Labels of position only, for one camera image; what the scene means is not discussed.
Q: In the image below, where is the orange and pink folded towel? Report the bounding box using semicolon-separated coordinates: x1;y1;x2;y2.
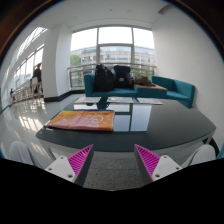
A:
47;110;115;131

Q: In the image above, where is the standing person in dark clothes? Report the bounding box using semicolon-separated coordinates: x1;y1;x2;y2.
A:
31;63;43;93

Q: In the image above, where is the magazine middle on table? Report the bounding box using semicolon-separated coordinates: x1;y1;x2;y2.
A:
107;97;134;104

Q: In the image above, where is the teal sofa right section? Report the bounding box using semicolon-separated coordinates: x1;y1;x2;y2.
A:
151;76;195;108

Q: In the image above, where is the white chair foreground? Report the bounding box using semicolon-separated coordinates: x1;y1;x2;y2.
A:
9;141;42;168
181;144;216;168

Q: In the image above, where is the wooden side table top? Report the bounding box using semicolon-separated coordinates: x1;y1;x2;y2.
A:
135;84;167;91

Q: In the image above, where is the white chair left foreground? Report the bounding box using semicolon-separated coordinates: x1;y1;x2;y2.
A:
9;141;42;168

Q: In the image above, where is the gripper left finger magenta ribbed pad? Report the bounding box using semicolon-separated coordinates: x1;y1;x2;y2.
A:
46;145;94;186

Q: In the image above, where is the black backpack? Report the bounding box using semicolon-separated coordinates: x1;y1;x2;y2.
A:
114;65;131;88
94;64;115;92

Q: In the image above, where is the black backpack right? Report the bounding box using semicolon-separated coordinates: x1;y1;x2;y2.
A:
114;65;131;88

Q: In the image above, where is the white chair right foreground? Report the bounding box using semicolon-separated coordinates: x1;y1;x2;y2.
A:
181;144;216;168

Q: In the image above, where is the brown bag on side table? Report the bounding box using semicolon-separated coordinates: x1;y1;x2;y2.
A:
135;75;153;86

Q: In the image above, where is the magazine left on table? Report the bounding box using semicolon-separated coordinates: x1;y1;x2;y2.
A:
74;97;101;104

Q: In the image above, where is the teal sofa left section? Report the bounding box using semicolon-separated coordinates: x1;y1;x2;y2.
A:
84;74;137;97

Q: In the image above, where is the black backpack left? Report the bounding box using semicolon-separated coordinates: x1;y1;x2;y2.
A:
94;64;115;92

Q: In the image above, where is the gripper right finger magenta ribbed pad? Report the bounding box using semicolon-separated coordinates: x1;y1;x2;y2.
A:
134;145;182;184

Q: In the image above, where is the dark glossy coffee table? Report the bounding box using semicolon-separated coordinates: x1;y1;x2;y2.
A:
36;99;216;153

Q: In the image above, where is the wooden railing along windows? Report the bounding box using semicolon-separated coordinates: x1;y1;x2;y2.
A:
12;81;43;103

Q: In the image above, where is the teal sofa section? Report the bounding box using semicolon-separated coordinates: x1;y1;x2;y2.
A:
84;74;137;97
151;76;195;108

